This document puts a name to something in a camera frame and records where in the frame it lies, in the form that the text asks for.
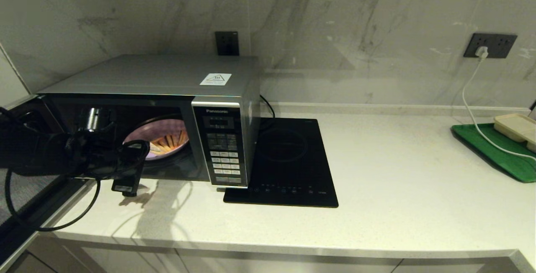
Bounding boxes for green plastic tray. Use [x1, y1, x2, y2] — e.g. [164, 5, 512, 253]
[451, 123, 536, 183]

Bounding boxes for wide black wall socket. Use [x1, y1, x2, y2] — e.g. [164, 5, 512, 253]
[463, 33, 518, 59]

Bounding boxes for black induction cooktop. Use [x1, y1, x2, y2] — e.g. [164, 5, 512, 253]
[223, 118, 339, 209]

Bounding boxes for black glass microwave door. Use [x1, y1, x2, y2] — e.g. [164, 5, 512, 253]
[0, 95, 90, 265]

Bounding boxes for beige lunch box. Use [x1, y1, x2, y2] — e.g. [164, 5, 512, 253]
[494, 113, 536, 153]

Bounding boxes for white warning sticker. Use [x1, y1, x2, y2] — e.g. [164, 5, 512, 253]
[200, 73, 232, 86]

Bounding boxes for white power cable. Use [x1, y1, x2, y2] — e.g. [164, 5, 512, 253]
[461, 58, 536, 160]

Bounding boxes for small black wall socket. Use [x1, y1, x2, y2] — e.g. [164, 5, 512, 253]
[215, 31, 240, 56]

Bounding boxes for silver Panasonic microwave oven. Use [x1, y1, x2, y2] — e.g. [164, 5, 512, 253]
[37, 54, 261, 189]

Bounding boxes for purple plastic plate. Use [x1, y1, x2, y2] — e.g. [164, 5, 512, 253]
[124, 119, 190, 160]

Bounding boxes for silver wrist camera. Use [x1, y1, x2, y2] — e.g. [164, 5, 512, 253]
[86, 108, 103, 132]

